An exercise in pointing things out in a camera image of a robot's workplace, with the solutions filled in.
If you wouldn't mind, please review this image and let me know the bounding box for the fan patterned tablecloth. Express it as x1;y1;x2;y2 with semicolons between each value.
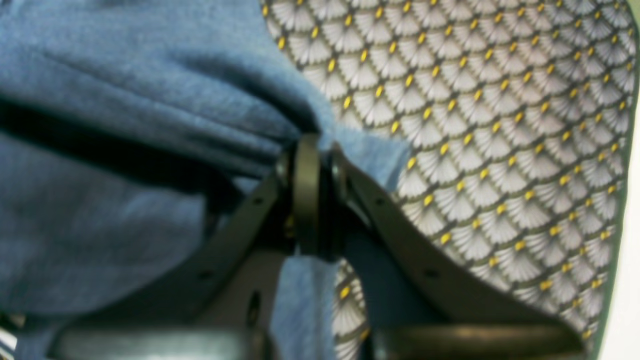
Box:
260;0;639;360

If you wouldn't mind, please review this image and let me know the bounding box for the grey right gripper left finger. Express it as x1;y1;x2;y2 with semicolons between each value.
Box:
47;134;323;360

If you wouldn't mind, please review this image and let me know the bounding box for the blue T-shirt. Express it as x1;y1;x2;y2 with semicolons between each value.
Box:
1;0;409;360

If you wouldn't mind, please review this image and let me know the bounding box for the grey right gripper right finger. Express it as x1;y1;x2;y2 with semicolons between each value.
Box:
329;146;585;360

